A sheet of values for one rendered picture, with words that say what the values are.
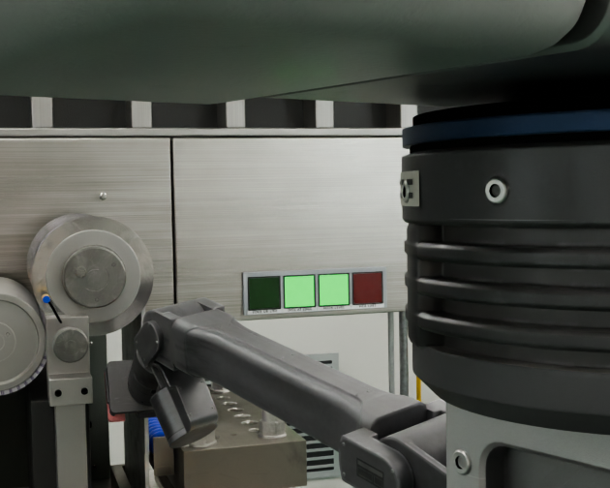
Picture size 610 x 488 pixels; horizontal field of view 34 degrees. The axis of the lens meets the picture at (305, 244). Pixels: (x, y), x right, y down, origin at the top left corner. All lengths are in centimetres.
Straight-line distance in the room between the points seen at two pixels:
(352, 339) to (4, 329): 303
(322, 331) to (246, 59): 397
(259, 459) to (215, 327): 33
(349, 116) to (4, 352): 78
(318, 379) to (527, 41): 72
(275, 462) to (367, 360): 294
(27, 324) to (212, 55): 110
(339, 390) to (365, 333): 335
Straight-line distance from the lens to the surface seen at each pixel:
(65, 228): 125
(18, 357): 127
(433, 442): 78
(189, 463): 128
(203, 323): 102
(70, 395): 121
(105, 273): 124
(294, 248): 165
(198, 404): 110
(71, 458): 125
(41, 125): 159
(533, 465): 32
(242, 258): 163
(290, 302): 165
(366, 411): 82
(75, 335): 118
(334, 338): 417
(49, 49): 17
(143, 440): 131
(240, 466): 129
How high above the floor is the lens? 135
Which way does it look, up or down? 3 degrees down
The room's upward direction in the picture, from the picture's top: 1 degrees counter-clockwise
